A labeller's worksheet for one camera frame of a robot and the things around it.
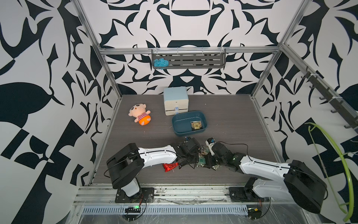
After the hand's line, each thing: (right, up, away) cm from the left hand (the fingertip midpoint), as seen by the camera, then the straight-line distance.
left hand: (197, 156), depth 83 cm
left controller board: (-34, -24, -10) cm, 43 cm away
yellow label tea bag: (+2, +17, +19) cm, 25 cm away
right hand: (+4, 0, +3) cm, 6 cm away
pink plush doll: (-40, +27, +18) cm, 51 cm away
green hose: (+50, -7, -34) cm, 61 cm away
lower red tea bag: (-17, -5, -2) cm, 18 cm away
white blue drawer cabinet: (-13, +34, +14) cm, 39 cm away
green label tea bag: (+3, -3, 0) cm, 4 cm away
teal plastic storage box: (-5, +18, +19) cm, 27 cm away
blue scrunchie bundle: (-22, +58, +8) cm, 63 cm away
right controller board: (+27, -24, -13) cm, 38 cm away
